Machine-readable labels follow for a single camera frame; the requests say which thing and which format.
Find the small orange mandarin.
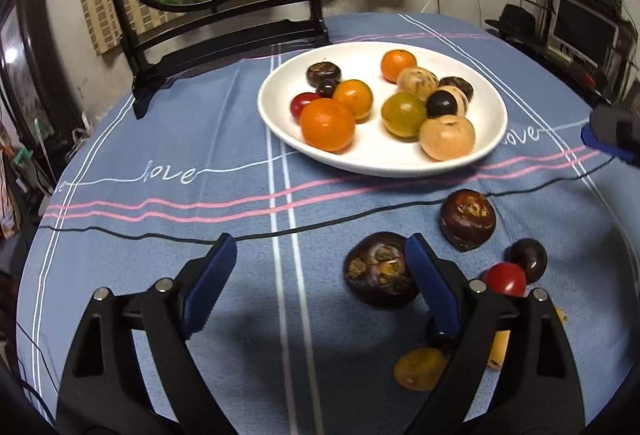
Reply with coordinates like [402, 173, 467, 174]
[381, 49, 417, 83]

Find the white oval plate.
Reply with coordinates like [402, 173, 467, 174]
[257, 41, 508, 178]

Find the dark wooden cabinet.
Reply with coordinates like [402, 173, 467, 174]
[0, 0, 86, 140]

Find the large orange mandarin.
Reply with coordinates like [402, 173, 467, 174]
[300, 98, 356, 153]

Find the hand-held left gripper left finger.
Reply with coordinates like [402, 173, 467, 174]
[55, 233, 238, 435]

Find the large tan round fruit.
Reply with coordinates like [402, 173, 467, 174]
[419, 114, 476, 162]

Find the black hat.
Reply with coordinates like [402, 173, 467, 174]
[485, 4, 539, 38]

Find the computer monitor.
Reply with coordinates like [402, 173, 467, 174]
[550, 0, 621, 66]

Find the dark brown water chestnut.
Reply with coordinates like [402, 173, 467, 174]
[306, 61, 342, 88]
[440, 189, 497, 252]

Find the yellow-green tomato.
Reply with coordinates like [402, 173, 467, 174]
[381, 92, 428, 138]

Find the orange-yellow round fruit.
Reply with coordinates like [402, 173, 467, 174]
[332, 79, 374, 122]

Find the red cherry tomato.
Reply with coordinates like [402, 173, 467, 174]
[481, 262, 527, 298]
[291, 93, 317, 123]

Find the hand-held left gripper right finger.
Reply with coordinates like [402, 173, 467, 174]
[405, 234, 586, 435]

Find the smooth dark purple fruit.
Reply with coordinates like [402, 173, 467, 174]
[506, 238, 548, 285]
[426, 90, 459, 119]

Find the large spotted dark water chestnut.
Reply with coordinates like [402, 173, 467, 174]
[343, 232, 421, 308]

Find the blue striped tablecloth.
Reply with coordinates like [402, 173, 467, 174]
[15, 12, 640, 435]

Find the yellow-brown fruit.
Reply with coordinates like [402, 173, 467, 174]
[394, 347, 449, 391]

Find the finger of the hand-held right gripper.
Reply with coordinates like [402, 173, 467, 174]
[581, 106, 640, 163]

